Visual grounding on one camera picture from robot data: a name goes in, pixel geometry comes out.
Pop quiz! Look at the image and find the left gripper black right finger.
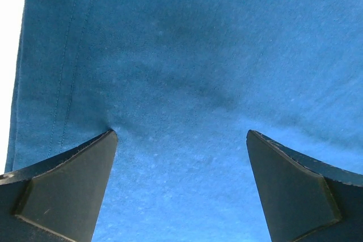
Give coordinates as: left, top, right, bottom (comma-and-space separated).
246, 130, 362, 241

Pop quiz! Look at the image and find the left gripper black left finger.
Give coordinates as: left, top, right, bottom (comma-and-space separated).
1, 130, 117, 241

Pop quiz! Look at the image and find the dark blue printed t-shirt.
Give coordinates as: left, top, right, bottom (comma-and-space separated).
5, 0, 362, 241

